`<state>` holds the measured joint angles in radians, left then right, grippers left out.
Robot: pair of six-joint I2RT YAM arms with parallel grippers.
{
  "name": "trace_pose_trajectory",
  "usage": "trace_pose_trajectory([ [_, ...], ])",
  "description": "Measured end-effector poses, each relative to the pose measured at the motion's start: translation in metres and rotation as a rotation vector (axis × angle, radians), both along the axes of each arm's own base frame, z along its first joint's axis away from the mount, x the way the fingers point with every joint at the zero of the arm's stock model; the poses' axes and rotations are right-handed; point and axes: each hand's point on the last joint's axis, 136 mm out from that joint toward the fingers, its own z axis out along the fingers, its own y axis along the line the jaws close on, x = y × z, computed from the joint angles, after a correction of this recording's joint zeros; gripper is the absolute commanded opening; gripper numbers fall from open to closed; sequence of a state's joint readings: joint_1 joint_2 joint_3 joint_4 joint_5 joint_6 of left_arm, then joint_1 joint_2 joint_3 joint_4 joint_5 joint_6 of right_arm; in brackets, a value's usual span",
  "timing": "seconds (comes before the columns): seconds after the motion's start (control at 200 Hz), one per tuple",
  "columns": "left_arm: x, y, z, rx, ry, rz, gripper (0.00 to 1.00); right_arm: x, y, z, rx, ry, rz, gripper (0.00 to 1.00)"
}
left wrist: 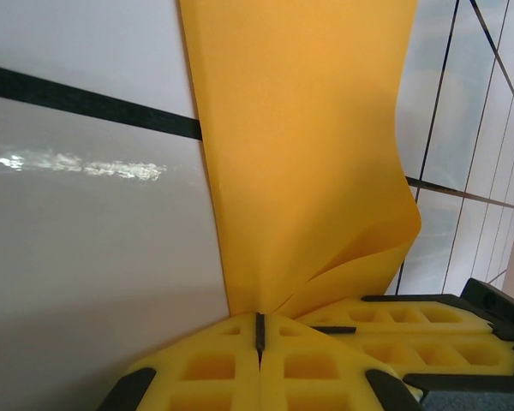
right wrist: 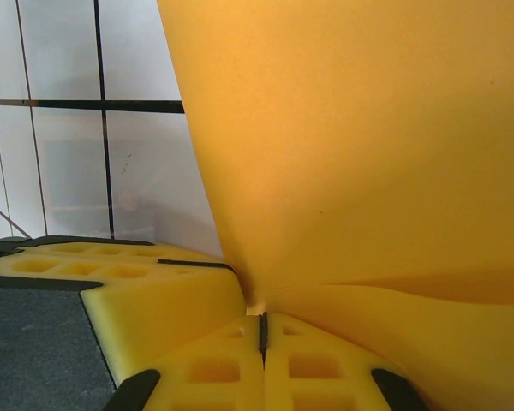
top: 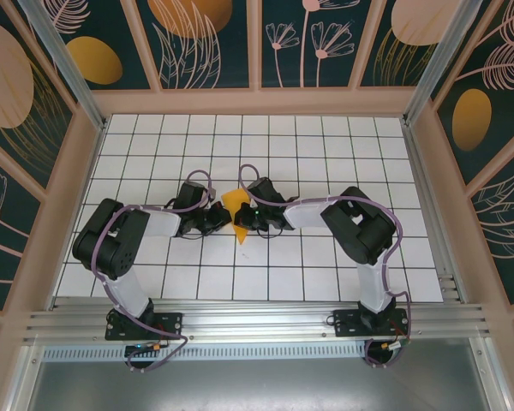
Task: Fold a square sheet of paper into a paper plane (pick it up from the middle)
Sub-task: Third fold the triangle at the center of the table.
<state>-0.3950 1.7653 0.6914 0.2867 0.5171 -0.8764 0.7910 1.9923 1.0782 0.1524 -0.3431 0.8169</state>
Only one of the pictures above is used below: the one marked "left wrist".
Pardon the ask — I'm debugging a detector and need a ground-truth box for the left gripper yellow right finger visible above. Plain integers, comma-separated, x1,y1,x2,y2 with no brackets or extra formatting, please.
260,312,427,411

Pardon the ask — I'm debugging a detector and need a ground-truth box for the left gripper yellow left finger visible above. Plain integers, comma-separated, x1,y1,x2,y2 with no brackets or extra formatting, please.
96,311,261,411

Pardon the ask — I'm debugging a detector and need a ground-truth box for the yellow cloth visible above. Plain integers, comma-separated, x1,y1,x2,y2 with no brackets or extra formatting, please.
177,0,423,320

